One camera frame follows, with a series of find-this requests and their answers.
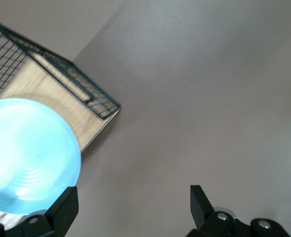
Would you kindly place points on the brown table cover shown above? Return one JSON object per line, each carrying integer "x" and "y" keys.
{"x": 209, "y": 98}

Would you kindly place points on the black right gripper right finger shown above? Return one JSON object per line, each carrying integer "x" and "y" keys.
{"x": 209, "y": 222}

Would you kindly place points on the wooden board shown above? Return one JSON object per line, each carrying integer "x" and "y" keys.
{"x": 61, "y": 103}

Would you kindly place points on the light blue round plate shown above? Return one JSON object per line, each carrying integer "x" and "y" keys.
{"x": 32, "y": 148}

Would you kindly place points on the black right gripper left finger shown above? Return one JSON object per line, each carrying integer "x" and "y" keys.
{"x": 51, "y": 219}

